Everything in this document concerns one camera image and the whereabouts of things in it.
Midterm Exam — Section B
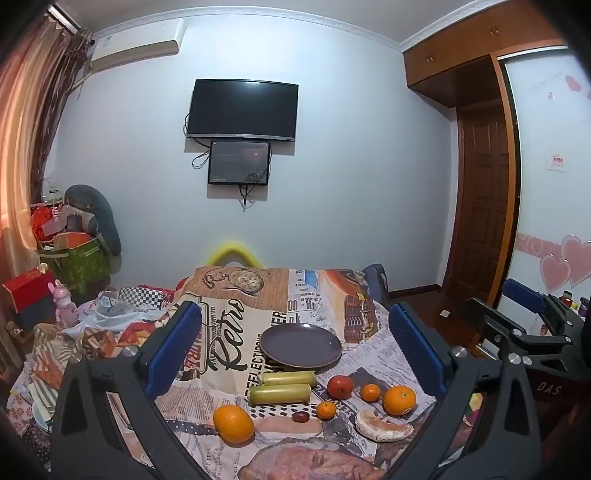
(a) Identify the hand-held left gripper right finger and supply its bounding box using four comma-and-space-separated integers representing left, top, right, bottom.
382, 301, 543, 480

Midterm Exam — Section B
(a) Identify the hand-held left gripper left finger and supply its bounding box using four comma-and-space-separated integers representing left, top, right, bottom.
48, 299, 218, 480

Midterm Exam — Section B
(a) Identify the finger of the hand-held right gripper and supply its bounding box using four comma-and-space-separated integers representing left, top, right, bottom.
502, 278, 578, 337
463, 298, 575, 366

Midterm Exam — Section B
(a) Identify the large orange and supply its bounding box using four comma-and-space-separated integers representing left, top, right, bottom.
213, 405, 256, 445
383, 385, 417, 416

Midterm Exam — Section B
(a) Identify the red tomato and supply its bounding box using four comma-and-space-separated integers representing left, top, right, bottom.
327, 375, 354, 400

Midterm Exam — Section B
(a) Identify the pomelo wedge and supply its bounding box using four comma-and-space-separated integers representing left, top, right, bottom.
355, 408, 414, 444

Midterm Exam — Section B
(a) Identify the corn cob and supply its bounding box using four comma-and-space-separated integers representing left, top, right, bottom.
248, 383, 313, 406
260, 370, 318, 387

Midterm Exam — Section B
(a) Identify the dark purple plate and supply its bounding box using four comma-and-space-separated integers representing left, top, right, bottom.
259, 323, 343, 372

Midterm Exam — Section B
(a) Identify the white sticker-covered box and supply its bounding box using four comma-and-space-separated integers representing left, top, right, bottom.
500, 292, 550, 337

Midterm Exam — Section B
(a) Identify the checkered cloth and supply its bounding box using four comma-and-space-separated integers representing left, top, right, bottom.
117, 285, 178, 308

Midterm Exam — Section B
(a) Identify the brown wooden door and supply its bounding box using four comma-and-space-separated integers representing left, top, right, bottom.
445, 107, 514, 305

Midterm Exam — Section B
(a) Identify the yellow foam tube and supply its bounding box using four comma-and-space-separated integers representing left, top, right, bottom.
205, 241, 264, 268

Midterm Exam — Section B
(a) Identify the newspaper print tablecloth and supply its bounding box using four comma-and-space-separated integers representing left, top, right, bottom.
9, 265, 467, 480

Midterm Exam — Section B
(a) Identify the pink bunny toy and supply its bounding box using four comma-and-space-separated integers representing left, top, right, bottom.
54, 279, 77, 329

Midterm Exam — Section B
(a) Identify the white heart-print wardrobe door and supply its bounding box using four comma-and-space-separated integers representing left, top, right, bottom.
501, 46, 591, 305

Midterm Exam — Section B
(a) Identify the green patterned bag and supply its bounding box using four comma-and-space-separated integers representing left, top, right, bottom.
39, 233, 112, 296

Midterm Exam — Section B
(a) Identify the grey curved pillow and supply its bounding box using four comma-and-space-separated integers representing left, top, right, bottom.
64, 184, 123, 257

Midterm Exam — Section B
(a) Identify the red box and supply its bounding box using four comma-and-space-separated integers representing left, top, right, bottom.
2, 270, 56, 315

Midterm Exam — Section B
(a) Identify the wooden overhead cabinet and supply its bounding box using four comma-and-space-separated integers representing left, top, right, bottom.
403, 0, 573, 109

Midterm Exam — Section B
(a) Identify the brown curtain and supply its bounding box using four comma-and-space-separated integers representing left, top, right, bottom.
0, 9, 93, 259

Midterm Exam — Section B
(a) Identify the white air conditioner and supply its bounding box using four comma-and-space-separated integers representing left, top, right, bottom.
89, 17, 186, 71

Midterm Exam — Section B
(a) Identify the black monitor cable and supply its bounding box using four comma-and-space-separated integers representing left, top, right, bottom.
192, 150, 259, 213

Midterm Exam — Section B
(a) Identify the small black wall monitor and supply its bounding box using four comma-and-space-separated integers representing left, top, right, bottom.
207, 140, 271, 186

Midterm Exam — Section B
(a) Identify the wall-mounted black television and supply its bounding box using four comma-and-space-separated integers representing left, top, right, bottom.
186, 78, 299, 142

